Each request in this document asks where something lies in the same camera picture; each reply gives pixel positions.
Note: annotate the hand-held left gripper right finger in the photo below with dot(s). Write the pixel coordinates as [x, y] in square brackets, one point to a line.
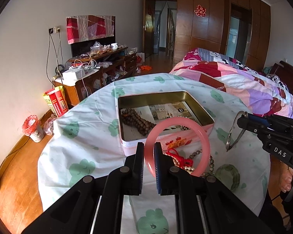
[157, 168]

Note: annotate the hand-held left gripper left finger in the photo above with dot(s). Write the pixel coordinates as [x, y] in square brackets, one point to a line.
[139, 170]

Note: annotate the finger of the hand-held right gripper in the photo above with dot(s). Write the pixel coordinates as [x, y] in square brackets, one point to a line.
[258, 120]
[246, 125]

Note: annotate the silver bangle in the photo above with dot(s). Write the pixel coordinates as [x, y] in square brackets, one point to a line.
[227, 143]

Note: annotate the pink jade bangle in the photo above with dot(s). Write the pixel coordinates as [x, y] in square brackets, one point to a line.
[158, 129]

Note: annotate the green jade bangle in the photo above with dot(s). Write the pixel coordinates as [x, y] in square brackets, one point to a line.
[234, 175]

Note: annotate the pink biscuit tin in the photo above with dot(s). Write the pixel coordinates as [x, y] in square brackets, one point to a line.
[161, 97]

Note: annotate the person's right hand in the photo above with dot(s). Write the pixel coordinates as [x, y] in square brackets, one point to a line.
[287, 178]

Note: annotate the patchwork quilt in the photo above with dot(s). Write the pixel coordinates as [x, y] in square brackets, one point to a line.
[234, 78]

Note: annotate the printed paper leaflet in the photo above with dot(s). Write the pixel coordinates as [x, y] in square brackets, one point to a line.
[166, 113]

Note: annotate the dark wooden headboard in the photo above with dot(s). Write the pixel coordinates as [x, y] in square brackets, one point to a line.
[288, 70]

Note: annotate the white green-print tablecloth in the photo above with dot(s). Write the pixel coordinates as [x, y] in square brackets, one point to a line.
[88, 117]

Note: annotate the brown wooden wardrobe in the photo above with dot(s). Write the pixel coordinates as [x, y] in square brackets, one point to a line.
[210, 34]

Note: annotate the crumpled plastic bag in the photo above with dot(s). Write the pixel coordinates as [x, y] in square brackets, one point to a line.
[50, 126]

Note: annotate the orange item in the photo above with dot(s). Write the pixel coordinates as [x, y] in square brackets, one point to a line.
[146, 67]

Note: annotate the wooden television cabinet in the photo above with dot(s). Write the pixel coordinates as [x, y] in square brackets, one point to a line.
[73, 92]

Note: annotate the white paper bag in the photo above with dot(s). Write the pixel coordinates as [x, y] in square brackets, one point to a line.
[140, 58]

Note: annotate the trash bin with red bag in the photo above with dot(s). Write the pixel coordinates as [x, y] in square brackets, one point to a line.
[33, 128]

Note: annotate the white cardboard box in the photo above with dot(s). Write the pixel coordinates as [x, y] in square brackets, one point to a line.
[73, 74]

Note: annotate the red paper cutout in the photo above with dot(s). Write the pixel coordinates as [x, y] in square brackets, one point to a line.
[200, 10]

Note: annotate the white mug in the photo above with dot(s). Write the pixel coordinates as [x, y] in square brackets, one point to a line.
[114, 46]

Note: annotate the clear plastic bag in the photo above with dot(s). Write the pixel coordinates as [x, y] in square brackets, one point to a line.
[96, 45]

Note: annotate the black television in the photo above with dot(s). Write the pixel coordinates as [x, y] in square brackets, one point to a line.
[88, 47]

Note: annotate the wooden door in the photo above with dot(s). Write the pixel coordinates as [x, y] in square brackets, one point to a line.
[147, 29]

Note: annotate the patchwork television cover cloth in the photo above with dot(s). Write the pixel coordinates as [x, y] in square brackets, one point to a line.
[88, 28]

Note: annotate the wall socket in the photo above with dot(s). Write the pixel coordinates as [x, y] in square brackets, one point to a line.
[55, 29]

